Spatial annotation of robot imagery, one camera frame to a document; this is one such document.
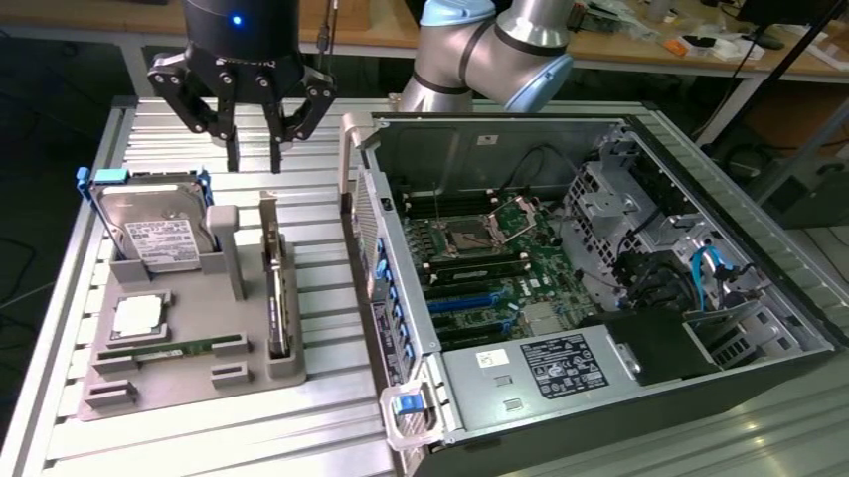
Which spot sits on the grey power supply unit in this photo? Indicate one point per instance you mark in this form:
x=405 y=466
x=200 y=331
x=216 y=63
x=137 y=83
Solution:
x=490 y=377

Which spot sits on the black slanted stand pole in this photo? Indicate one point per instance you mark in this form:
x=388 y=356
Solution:
x=775 y=69

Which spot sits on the white and orange box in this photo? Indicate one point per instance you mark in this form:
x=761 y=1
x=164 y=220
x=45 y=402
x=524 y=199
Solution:
x=702 y=46

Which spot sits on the blue case latch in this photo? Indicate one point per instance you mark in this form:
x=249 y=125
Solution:
x=407 y=403

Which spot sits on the metal socket cover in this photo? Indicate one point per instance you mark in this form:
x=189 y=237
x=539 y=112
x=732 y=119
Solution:
x=515 y=218

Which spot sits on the black graphics card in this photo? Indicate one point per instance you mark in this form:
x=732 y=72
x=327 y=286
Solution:
x=275 y=278

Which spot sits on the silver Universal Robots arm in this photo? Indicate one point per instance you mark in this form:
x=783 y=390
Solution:
x=457 y=54

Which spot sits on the dark grey cabinet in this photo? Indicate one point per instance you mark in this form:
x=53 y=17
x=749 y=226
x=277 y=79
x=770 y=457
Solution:
x=805 y=194

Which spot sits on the thin metal locking lever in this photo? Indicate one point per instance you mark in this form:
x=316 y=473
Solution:
x=437 y=204

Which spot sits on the green motherboard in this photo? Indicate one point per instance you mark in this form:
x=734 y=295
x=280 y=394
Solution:
x=550 y=278

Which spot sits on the perforated metal disk bay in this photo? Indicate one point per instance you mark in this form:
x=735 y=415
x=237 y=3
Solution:
x=606 y=204

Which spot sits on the silver chipset heatsink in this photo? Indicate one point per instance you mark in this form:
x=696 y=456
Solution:
x=544 y=320

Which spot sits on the blue expansion slot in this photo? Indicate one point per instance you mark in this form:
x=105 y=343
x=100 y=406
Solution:
x=464 y=302

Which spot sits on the silver CPU chip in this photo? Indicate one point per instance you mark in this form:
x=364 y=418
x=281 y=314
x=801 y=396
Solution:
x=137 y=317

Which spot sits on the wooden desk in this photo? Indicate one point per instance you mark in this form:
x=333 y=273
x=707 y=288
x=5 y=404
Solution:
x=92 y=12

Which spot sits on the open black PC case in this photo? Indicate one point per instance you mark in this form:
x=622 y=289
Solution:
x=663 y=407

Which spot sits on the grey plastic parts rack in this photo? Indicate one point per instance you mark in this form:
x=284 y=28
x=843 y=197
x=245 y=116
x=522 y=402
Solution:
x=192 y=318

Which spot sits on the CPU socket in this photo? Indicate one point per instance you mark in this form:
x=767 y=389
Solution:
x=467 y=236

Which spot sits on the black plastic air shroud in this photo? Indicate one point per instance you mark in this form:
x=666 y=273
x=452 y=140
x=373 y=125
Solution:
x=652 y=348

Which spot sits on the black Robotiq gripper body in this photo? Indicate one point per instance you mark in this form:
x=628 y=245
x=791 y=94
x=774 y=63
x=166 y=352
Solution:
x=241 y=45

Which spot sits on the green RAM stick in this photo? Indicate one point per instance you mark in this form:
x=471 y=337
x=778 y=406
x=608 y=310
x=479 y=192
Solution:
x=165 y=349

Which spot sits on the hard disk in blue caddy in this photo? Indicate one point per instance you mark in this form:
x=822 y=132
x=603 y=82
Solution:
x=152 y=223

